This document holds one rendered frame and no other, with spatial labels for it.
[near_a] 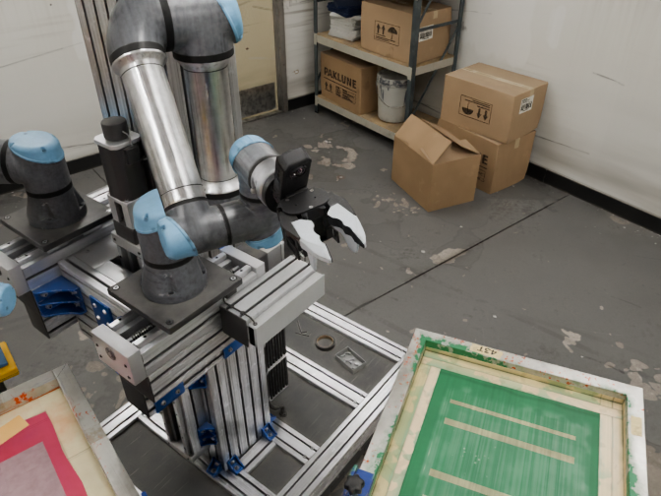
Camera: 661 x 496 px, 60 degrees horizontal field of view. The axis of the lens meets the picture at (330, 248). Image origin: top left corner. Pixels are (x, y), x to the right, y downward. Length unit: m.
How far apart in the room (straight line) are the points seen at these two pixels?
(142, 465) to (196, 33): 1.69
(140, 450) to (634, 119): 3.39
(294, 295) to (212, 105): 0.54
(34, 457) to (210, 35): 1.02
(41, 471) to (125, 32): 0.97
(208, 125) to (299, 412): 1.50
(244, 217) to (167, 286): 0.39
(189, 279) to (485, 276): 2.45
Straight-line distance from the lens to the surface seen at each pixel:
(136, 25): 1.08
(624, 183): 4.31
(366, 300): 3.23
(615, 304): 3.57
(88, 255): 1.73
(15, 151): 1.65
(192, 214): 0.98
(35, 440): 1.59
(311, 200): 0.83
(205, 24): 1.12
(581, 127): 4.35
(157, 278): 1.32
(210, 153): 1.22
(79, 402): 1.57
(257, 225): 1.01
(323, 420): 2.40
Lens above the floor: 2.11
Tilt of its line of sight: 36 degrees down
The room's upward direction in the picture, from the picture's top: straight up
